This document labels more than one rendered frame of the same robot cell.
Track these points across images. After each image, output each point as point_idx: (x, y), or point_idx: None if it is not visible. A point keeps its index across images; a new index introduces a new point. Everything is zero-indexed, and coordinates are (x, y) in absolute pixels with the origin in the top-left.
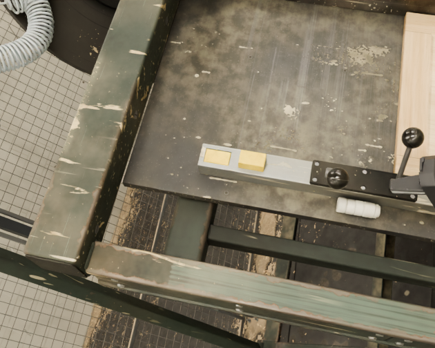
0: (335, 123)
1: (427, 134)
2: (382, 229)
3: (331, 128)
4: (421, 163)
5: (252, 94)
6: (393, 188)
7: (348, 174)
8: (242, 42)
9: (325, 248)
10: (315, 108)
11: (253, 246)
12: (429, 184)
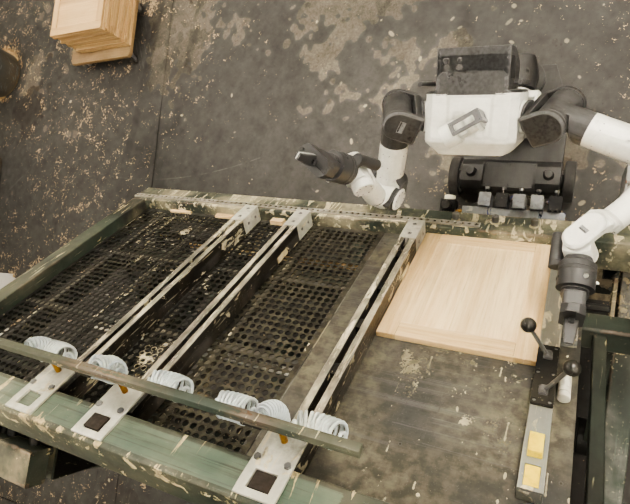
0: (479, 392)
1: (493, 338)
2: (578, 378)
3: (484, 395)
4: (570, 309)
5: (446, 447)
6: (573, 341)
7: (542, 381)
8: (381, 448)
9: (592, 426)
10: (462, 402)
11: (603, 481)
12: (585, 310)
